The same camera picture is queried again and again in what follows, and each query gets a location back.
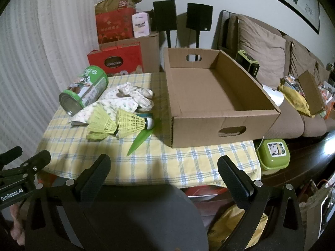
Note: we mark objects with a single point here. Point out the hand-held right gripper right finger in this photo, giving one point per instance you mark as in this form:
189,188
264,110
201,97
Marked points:
231,176

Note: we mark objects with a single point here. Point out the yellow checkered tablecloth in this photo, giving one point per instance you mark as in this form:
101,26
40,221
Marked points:
183,162

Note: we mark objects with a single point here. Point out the small beige sofa cushion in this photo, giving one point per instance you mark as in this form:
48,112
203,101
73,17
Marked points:
302,58

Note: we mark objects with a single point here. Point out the large brown cardboard box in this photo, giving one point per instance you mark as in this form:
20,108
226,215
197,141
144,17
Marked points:
150,52

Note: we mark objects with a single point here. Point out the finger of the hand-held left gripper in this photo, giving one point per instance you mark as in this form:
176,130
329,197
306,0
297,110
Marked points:
36,160
11,157

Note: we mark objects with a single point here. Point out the small pink white box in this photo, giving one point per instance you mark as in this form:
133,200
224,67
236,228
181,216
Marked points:
141,24

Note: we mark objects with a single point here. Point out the flat cardboard piece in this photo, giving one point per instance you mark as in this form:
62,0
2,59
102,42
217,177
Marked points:
312,91

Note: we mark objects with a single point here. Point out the grey round stool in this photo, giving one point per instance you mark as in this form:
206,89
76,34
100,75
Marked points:
146,219

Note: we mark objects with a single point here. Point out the green lunch box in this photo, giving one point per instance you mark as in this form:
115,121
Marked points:
274,154

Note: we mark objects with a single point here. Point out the green black radio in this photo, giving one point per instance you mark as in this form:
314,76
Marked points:
247,62

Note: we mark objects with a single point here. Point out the red gift box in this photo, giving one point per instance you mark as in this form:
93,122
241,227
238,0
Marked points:
115,60
113,28

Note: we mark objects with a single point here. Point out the person's left hand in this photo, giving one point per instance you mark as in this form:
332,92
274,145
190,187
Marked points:
17,224

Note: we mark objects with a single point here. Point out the brown sofa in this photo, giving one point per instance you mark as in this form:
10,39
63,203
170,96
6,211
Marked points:
288,120

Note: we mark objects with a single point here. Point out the green plastic leaf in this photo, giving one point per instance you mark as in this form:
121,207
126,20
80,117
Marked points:
140,141

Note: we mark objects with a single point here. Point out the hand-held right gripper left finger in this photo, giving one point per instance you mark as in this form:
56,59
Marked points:
97,174

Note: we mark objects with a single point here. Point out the white curtain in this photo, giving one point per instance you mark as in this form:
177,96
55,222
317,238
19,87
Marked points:
39,57

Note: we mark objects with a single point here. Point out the colourful snack packet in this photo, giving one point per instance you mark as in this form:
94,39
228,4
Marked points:
291,82

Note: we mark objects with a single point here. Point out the green tin can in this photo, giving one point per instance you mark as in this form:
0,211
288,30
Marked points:
83,89

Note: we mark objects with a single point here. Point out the large beige sofa cushion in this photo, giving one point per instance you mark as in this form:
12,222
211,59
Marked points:
261,49

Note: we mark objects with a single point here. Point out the red gift box on top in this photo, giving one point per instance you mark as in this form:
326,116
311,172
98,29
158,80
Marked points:
113,28

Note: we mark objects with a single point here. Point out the yellow shuttlecock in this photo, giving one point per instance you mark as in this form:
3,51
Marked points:
100,121
129,124

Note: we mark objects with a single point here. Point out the torn brown paper bag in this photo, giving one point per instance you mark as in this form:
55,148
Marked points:
115,1

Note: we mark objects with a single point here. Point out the yellow plastic bag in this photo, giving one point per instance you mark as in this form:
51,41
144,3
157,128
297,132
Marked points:
230,227

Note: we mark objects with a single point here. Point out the white curved lamp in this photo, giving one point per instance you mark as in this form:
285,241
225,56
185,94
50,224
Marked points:
273,95

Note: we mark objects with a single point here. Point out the black speaker on stand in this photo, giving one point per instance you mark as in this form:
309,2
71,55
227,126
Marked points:
199,15
164,15

